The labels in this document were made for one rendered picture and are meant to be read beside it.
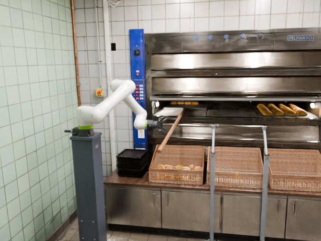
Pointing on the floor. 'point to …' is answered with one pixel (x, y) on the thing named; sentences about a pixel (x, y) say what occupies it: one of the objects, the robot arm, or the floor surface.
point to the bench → (125, 184)
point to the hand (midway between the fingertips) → (174, 125)
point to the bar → (214, 174)
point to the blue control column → (137, 37)
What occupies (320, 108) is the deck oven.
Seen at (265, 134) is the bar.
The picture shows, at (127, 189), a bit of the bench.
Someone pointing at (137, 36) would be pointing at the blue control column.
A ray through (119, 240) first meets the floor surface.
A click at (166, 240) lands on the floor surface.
